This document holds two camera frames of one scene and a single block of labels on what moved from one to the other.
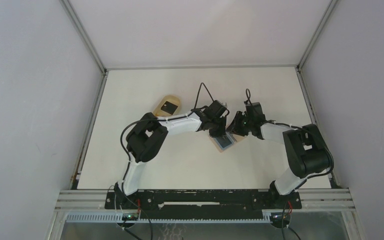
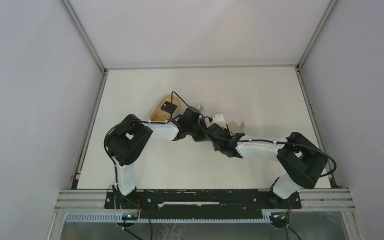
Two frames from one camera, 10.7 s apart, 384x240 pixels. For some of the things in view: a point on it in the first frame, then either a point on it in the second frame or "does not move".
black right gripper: [234, 126] to [216, 146]
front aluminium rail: [317, 199] does not move
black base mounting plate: [219, 200] does not move
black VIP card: [169, 107] does not move
